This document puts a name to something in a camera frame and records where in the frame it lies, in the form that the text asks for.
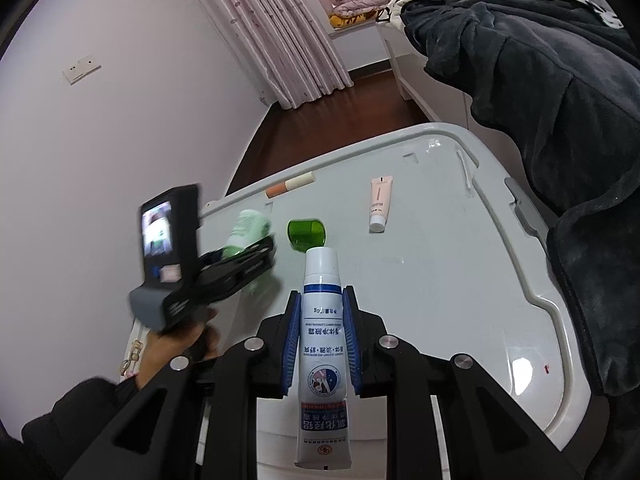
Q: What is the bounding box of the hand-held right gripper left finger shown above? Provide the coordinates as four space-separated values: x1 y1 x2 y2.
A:
60 290 303 480

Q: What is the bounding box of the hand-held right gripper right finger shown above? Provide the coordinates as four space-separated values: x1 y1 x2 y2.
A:
342 285 583 480

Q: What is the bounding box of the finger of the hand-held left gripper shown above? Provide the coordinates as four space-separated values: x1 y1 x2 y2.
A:
197 235 279 307

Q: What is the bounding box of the white tube with blue stripe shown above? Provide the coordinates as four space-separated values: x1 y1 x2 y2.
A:
291 246 353 472

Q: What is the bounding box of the light green bottle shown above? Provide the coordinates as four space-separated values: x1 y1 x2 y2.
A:
221 208 281 296

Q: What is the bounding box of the person's left forearm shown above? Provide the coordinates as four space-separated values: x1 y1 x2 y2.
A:
0 377 143 480

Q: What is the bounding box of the person's left hand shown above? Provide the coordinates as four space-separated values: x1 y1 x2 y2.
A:
134 311 221 390

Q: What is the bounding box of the green glass cup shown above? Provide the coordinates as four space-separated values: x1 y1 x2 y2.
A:
286 217 328 253

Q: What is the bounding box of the orange and cream stick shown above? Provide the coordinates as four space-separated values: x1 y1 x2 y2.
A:
265 171 317 198

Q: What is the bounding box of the white folding table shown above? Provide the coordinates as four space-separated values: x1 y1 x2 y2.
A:
117 122 598 480

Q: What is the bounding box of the small pale pink tube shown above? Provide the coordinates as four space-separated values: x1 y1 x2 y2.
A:
369 175 394 233

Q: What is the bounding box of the pink curtain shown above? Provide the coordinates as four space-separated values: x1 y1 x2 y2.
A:
172 0 353 111

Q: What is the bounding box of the yellow plush toy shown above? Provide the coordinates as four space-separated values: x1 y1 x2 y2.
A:
328 10 378 28

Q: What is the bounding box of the dark padded coat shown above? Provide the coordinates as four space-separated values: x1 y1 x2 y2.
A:
400 0 640 480

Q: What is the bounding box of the white wall socket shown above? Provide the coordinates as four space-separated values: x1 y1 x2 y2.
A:
62 55 101 86

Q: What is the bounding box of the white bed frame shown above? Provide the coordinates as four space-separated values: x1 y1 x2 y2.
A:
375 2 476 128

